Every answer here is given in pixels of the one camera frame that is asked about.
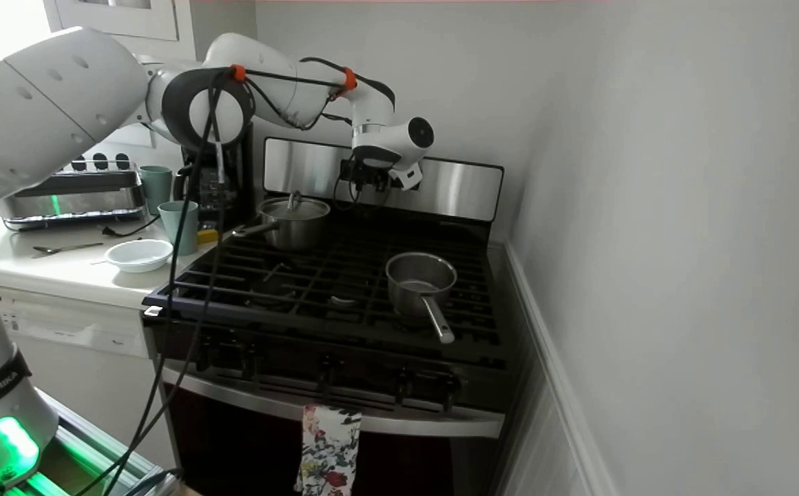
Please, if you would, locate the open steel saucepan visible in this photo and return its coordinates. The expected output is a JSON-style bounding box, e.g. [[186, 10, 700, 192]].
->
[[385, 249, 458, 343]]

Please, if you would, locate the teal cup front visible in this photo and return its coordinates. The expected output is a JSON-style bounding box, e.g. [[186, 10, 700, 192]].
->
[[156, 201, 199, 256]]

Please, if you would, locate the silver toaster oven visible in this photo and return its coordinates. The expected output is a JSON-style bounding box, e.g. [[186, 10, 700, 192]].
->
[[0, 152, 142, 230]]

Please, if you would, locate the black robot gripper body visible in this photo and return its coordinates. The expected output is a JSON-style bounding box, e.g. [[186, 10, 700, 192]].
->
[[339, 145, 423, 192]]

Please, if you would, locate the teal cup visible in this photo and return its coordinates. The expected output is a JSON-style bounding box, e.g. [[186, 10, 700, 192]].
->
[[138, 165, 174, 211], [156, 201, 199, 256]]

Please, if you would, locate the white lower cabinet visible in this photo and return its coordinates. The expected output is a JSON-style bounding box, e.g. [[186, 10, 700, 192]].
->
[[0, 285, 159, 442]]

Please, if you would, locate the utensil on counter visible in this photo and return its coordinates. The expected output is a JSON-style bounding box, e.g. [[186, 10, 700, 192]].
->
[[32, 240, 105, 256]]

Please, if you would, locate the stainless steel gas stove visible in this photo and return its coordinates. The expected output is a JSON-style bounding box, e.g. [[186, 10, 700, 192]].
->
[[142, 138, 512, 496]]

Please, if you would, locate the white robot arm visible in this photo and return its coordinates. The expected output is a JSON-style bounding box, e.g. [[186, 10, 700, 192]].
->
[[0, 28, 436, 492]]

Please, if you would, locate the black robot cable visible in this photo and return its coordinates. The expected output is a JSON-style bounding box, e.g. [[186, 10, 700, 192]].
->
[[76, 54, 399, 496]]

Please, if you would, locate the white bowl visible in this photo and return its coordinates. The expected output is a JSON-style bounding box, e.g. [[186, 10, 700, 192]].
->
[[105, 240, 174, 271]]

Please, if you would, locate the teal cup rear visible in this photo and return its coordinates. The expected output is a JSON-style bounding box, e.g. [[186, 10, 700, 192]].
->
[[138, 165, 174, 211]]

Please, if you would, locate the floral dish towel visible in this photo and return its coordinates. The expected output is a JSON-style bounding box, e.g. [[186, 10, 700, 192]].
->
[[294, 405, 361, 496]]

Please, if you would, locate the steel pot with lid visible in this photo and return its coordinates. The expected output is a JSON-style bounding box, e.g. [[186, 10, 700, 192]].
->
[[231, 196, 330, 249]]

